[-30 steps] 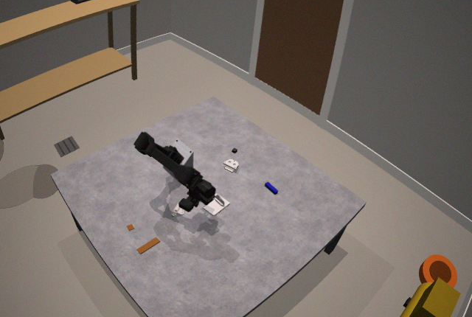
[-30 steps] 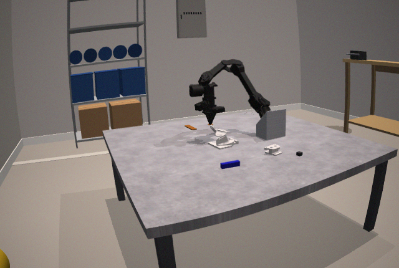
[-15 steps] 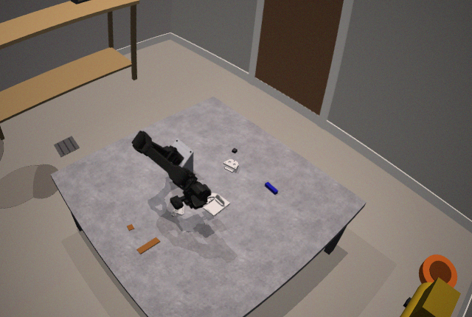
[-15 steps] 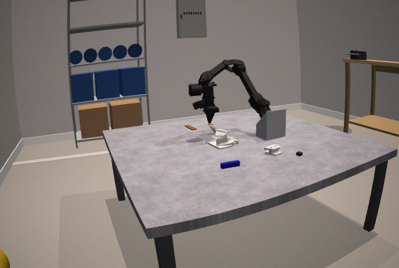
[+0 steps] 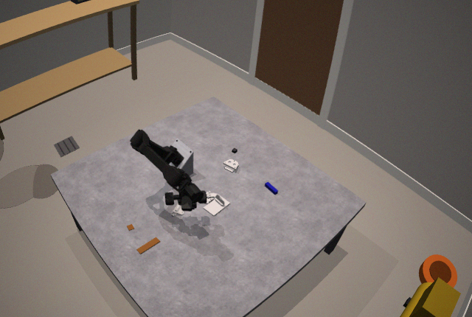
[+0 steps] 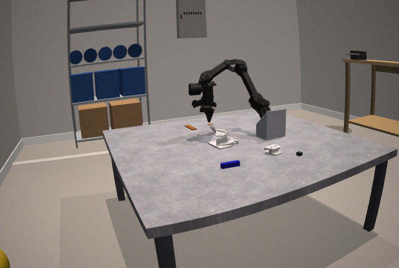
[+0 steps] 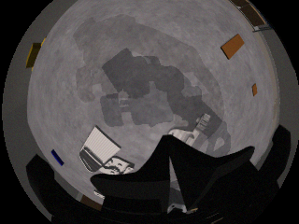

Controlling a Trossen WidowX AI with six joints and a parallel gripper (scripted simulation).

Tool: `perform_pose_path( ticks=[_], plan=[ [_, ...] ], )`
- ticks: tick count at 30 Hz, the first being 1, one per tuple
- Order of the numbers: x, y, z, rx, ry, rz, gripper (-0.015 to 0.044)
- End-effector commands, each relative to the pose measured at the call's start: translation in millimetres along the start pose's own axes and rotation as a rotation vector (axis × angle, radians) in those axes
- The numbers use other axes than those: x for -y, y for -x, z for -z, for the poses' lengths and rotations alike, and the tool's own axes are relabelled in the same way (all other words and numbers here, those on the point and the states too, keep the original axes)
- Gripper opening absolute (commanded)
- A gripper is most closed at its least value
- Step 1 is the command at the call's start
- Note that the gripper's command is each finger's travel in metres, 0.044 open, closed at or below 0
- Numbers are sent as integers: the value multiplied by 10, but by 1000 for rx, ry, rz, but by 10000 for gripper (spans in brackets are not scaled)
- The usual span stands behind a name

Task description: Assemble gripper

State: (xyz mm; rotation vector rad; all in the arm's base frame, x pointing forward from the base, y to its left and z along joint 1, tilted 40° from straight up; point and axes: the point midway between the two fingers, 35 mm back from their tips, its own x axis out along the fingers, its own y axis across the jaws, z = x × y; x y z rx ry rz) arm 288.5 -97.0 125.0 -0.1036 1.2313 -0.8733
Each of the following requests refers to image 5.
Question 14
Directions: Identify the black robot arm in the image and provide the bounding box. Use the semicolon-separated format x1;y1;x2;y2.
130;130;204;212

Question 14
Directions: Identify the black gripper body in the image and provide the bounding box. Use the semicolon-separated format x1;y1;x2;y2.
165;190;207;206

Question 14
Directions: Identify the brown flat rectangular plate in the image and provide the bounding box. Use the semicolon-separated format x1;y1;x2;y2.
137;237;160;254

